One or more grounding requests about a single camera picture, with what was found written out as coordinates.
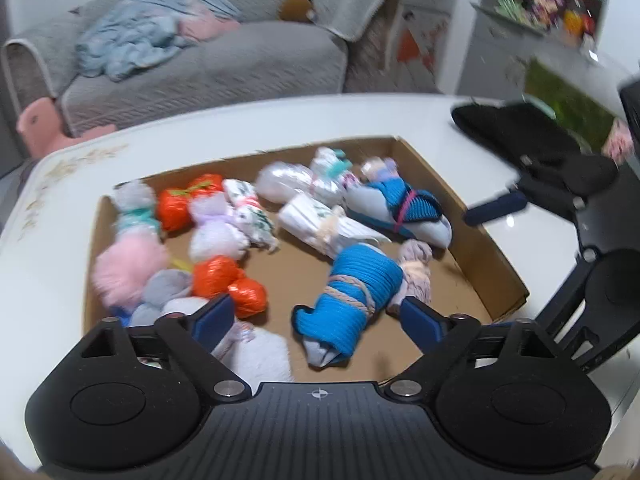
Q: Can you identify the cardboard box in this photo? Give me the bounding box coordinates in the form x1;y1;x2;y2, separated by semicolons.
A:
82;135;531;387

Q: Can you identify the white speckled green-band bundle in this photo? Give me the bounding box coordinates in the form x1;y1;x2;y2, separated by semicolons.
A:
309;146;362;198

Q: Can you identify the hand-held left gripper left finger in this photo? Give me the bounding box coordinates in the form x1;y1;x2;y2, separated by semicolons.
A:
47;292;251;402

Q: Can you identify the pink fluffy sock bundle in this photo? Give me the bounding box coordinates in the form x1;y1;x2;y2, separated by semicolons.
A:
94;237;172;309

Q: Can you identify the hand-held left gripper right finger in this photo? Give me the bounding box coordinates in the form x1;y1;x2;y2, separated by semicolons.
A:
384;296;591;402

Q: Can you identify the brown plush toy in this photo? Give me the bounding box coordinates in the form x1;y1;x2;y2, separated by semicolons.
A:
278;0;316;23

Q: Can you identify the large white sock bundle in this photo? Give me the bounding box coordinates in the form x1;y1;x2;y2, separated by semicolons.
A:
210;320;294;387

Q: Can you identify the mauve fuzzy sock bundle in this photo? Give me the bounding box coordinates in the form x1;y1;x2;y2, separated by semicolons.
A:
392;239;434;313

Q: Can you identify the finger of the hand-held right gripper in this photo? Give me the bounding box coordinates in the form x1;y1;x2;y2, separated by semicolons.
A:
536;280;640;375
462;160;587;227

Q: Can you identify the small blue grey sock bundle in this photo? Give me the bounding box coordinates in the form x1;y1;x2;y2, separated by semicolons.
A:
107;269;194;328

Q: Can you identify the white striped beige-tie bundle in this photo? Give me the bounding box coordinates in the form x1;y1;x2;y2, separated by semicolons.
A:
276;194;392;262

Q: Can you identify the orange bundle with green tie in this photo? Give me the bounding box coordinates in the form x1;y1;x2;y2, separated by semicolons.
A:
157;174;225;232

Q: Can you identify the small orange plastic bundle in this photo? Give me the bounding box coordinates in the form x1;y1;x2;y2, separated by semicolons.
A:
191;255;269;319

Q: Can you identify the blue ribbed beige-tie bundle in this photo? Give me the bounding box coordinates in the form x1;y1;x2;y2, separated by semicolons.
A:
292;243;405;367

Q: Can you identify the light blue blanket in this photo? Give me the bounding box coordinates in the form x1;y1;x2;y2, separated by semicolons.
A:
75;0;244;82

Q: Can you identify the white green-print sock bundle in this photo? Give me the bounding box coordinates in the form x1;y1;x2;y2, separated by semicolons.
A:
222;179;279;252

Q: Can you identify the black cloth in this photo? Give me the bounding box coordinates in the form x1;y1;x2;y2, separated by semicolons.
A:
451;101;594;171

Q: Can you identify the grey sofa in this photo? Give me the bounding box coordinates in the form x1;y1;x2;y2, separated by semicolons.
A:
0;0;407;139

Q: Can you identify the white lavender fluffy bundle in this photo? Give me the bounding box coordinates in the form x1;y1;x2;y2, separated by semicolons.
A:
188;195;250;263

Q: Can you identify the pink plastic chair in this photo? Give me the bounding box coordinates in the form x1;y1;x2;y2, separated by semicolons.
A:
16;97;117;158

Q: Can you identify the pink cloth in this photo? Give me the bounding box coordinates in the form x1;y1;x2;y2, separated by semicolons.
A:
177;7;242;42

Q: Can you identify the pastel sock bundle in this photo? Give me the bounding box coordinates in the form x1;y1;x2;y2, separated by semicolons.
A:
360;156;402;184

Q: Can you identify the blue grey pink-tie bundle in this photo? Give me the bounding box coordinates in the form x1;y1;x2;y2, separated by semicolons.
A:
344;179;453;250

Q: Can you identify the clear plastic bundle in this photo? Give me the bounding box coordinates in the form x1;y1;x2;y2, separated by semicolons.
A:
256;161;321;207

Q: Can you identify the grey fluffy teal sock bundle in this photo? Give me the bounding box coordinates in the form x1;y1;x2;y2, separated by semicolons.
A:
111;181;164;242

